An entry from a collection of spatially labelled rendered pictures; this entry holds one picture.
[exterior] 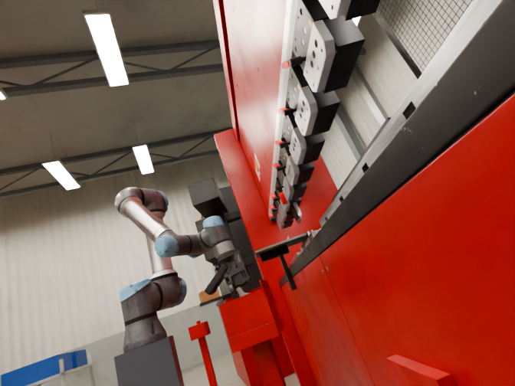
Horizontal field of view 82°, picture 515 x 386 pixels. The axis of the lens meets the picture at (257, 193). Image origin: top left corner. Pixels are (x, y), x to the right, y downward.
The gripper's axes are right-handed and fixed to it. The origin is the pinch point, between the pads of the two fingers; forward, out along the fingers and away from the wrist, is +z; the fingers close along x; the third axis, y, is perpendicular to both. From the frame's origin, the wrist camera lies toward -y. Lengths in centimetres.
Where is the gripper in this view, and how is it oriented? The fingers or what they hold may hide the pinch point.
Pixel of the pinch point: (243, 312)
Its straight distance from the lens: 108.1
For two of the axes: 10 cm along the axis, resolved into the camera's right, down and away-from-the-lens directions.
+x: 1.5, 3.0, 9.4
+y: 9.0, -4.4, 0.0
